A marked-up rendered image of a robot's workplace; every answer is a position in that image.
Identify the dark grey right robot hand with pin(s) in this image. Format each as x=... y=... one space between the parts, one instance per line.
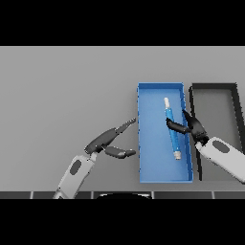
x=195 y=127

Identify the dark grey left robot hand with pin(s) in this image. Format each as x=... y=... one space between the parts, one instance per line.
x=103 y=140

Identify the blue pipe with pale ends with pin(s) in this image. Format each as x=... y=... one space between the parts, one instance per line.
x=172 y=132

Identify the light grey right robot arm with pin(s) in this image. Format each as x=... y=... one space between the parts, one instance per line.
x=223 y=158

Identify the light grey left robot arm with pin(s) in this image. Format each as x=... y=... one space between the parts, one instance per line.
x=72 y=173

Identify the dark grey rectangular bin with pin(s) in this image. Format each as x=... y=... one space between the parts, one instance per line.
x=210 y=105

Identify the blue rectangular bin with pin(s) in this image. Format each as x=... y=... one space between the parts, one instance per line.
x=156 y=153

